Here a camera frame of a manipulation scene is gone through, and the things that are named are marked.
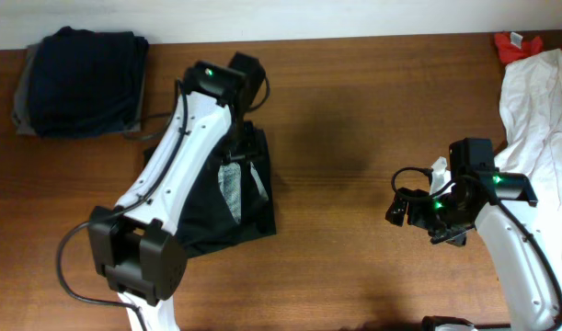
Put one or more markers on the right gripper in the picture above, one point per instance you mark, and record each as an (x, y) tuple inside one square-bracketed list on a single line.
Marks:
[(416, 213)]

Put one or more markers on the red garment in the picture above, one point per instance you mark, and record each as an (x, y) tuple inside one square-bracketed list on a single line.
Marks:
[(512, 47)]

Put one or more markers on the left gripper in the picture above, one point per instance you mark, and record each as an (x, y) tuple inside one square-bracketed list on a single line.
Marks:
[(243, 154)]

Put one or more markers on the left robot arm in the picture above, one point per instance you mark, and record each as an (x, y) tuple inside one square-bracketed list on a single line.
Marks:
[(134, 246)]

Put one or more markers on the white garment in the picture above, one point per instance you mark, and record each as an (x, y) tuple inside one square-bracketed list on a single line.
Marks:
[(530, 108)]

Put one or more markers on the folded navy garment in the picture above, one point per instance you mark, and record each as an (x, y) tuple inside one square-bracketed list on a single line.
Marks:
[(84, 83)]

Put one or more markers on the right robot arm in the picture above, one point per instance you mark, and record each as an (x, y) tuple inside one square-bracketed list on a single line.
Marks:
[(532, 289)]

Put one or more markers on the black t-shirt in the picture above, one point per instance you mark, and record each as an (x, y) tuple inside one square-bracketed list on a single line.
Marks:
[(227, 206)]

